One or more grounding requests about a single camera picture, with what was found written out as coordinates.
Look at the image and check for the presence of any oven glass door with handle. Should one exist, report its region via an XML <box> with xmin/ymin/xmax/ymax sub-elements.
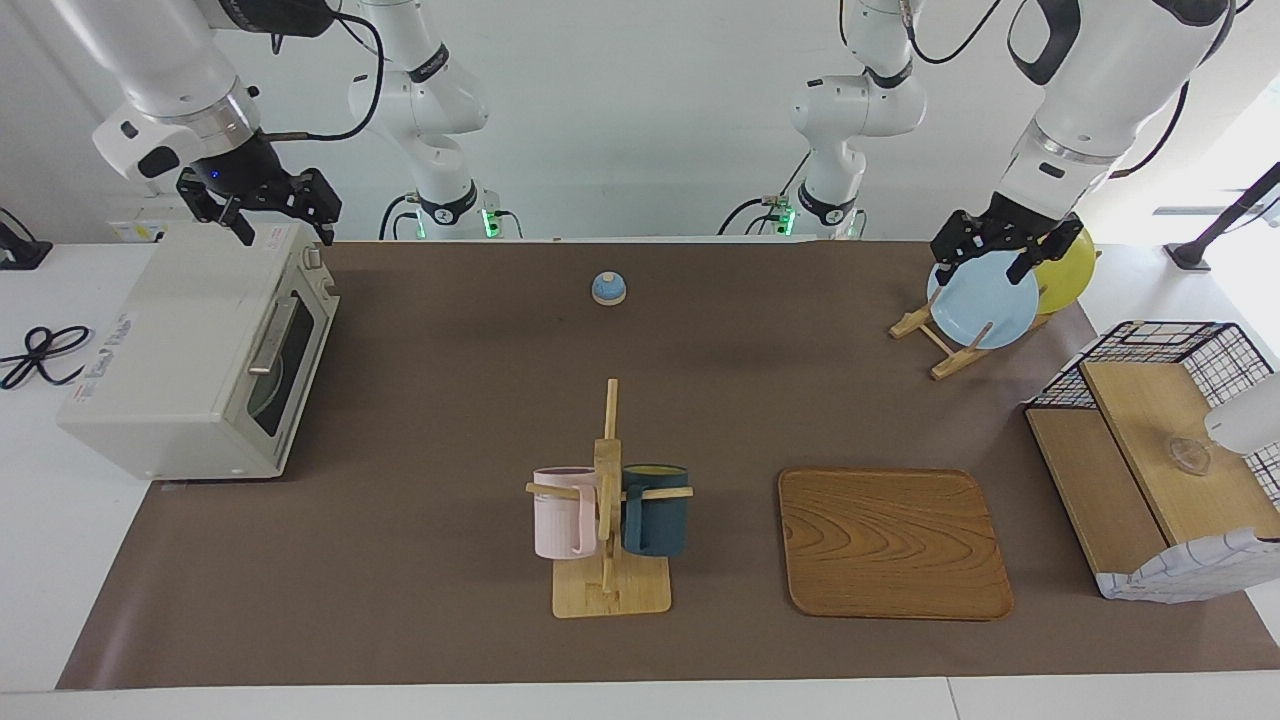
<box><xmin>232</xmin><ymin>245</ymin><xmax>341</xmax><ymax>479</ymax></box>

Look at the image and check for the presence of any white toaster oven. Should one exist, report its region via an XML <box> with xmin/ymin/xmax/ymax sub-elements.
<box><xmin>57</xmin><ymin>222</ymin><xmax>341</xmax><ymax>483</ymax></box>

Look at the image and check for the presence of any yellow plate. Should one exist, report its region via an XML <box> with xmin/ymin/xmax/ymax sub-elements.
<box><xmin>1033</xmin><ymin>227</ymin><xmax>1098</xmax><ymax>316</ymax></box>

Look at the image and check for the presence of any light blue plate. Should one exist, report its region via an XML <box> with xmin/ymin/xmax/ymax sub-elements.
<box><xmin>926</xmin><ymin>250</ymin><xmax>1041</xmax><ymax>351</ymax></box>

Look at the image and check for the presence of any wooden plate rack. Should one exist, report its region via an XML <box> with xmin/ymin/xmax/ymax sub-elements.
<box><xmin>889</xmin><ymin>250</ymin><xmax>1101</xmax><ymax>381</ymax></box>

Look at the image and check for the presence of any white power strip box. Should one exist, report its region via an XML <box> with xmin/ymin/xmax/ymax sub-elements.
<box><xmin>105</xmin><ymin>195</ymin><xmax>201</xmax><ymax>244</ymax></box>

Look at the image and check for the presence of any wooden two-level shelf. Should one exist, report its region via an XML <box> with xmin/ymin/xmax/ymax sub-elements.
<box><xmin>1025</xmin><ymin>360</ymin><xmax>1280</xmax><ymax>601</ymax></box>

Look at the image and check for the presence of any black angled stand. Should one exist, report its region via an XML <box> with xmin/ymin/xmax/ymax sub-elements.
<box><xmin>1165</xmin><ymin>160</ymin><xmax>1280</xmax><ymax>273</ymax></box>

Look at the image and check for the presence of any black stand foot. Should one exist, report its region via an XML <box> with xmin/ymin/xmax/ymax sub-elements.
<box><xmin>0</xmin><ymin>208</ymin><xmax>53</xmax><ymax>271</ymax></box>

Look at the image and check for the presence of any small clear glass dish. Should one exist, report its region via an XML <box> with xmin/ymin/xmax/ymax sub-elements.
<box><xmin>1165</xmin><ymin>436</ymin><xmax>1213</xmax><ymax>476</ymax></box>

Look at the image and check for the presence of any white rounded device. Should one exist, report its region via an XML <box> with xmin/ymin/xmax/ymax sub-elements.
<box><xmin>1203</xmin><ymin>372</ymin><xmax>1280</xmax><ymax>458</ymax></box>

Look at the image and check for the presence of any brown wooden tray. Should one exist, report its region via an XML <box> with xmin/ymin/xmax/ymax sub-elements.
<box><xmin>777</xmin><ymin>467</ymin><xmax>1015</xmax><ymax>622</ymax></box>

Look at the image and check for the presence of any white checked cloth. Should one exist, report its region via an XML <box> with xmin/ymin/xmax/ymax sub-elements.
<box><xmin>1095</xmin><ymin>527</ymin><xmax>1280</xmax><ymax>604</ymax></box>

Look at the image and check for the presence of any pink mug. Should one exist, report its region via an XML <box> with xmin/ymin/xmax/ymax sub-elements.
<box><xmin>532</xmin><ymin>466</ymin><xmax>599</xmax><ymax>561</ymax></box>

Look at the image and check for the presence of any dark blue mug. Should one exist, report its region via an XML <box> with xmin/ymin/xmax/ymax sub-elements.
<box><xmin>620</xmin><ymin>463</ymin><xmax>691</xmax><ymax>559</ymax></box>

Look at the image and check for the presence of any brown table mat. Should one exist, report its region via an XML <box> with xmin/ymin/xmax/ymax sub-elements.
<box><xmin>57</xmin><ymin>240</ymin><xmax>1280</xmax><ymax>691</ymax></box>

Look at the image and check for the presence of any wooden mug rack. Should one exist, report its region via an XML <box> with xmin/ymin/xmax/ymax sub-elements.
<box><xmin>525</xmin><ymin>378</ymin><xmax>696</xmax><ymax>619</ymax></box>

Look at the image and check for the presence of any black base cable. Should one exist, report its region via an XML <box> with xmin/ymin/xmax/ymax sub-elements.
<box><xmin>378</xmin><ymin>193</ymin><xmax>421</xmax><ymax>241</ymax></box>
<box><xmin>716</xmin><ymin>195</ymin><xmax>791</xmax><ymax>239</ymax></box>

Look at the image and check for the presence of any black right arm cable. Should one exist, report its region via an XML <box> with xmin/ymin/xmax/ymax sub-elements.
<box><xmin>255</xmin><ymin>0</ymin><xmax>386</xmax><ymax>143</ymax></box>

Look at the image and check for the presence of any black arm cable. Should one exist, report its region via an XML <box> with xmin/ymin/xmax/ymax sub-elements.
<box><xmin>255</xmin><ymin>0</ymin><xmax>386</xmax><ymax>143</ymax></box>
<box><xmin>900</xmin><ymin>0</ymin><xmax>1251</xmax><ymax>181</ymax></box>

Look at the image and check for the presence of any black wire basket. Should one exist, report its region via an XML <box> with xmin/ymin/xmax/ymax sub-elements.
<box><xmin>1025</xmin><ymin>320</ymin><xmax>1280</xmax><ymax>506</ymax></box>

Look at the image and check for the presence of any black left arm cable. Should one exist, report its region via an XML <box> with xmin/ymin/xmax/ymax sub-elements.
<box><xmin>900</xmin><ymin>0</ymin><xmax>1251</xmax><ymax>181</ymax></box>

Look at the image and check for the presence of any coiled black cable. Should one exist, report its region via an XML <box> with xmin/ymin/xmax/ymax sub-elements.
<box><xmin>0</xmin><ymin>325</ymin><xmax>93</xmax><ymax>391</ymax></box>

